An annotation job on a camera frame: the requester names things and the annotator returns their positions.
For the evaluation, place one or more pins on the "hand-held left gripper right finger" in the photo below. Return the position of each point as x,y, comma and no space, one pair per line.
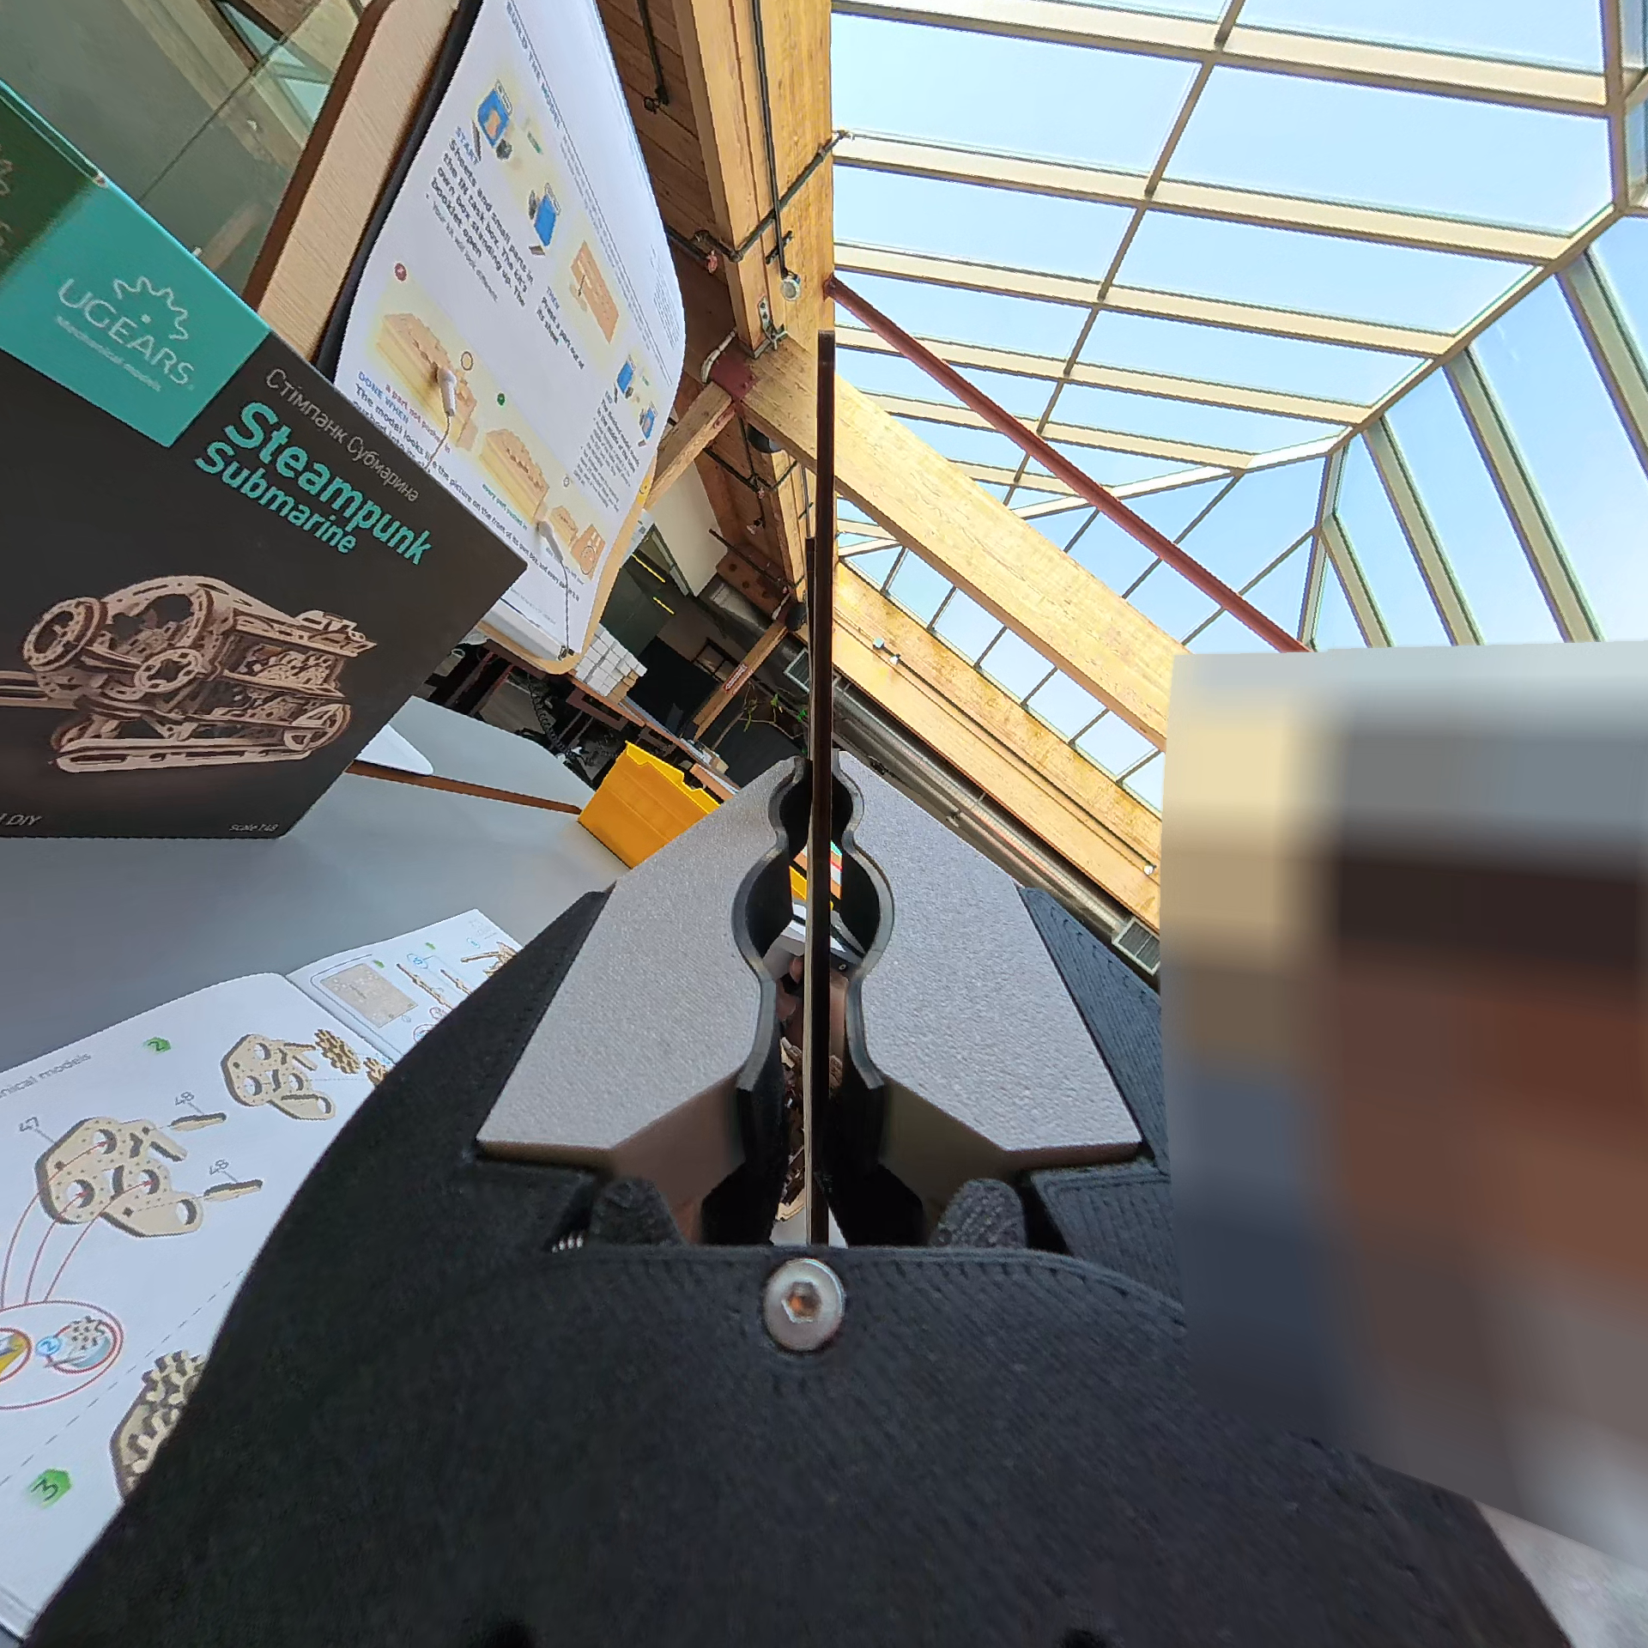
991,1031

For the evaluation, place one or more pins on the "yellow plastic bin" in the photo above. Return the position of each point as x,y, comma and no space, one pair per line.
638,805

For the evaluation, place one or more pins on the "thin plywood parts sheet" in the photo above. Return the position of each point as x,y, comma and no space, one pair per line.
824,579

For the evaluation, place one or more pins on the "stack of white boxes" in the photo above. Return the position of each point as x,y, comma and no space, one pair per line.
608,668

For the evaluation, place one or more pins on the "adjacent grey desk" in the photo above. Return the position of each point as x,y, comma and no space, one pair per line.
502,760

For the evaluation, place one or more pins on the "model assembly instruction booklet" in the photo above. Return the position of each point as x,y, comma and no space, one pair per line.
155,1158

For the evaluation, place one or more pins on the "white instruction poster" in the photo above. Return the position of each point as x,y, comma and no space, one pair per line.
528,322

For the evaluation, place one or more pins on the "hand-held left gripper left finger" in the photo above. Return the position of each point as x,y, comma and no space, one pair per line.
618,1031

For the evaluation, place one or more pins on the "black and teal model kit box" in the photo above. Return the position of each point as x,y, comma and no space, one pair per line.
257,579

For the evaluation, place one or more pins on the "white desk mat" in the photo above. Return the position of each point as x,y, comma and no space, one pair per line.
392,750

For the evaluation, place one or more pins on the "wooden display board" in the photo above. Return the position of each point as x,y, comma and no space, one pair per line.
337,167

